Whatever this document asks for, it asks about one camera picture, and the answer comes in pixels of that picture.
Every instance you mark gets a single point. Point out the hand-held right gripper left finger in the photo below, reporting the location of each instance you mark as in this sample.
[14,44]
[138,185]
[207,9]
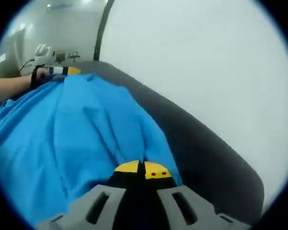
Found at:
[103,203]

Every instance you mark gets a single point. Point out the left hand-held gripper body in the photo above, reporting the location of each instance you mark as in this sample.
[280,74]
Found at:
[45,54]

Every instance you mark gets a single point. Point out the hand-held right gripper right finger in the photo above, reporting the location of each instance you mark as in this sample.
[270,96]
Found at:
[182,206]

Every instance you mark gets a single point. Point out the blue cloth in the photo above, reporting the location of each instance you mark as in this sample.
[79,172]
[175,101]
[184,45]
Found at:
[62,131]

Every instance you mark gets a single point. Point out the black-framed glass partition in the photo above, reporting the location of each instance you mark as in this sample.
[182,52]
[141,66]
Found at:
[81,28]

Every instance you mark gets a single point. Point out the blue logo sticker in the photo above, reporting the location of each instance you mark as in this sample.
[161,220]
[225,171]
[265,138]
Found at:
[60,7]

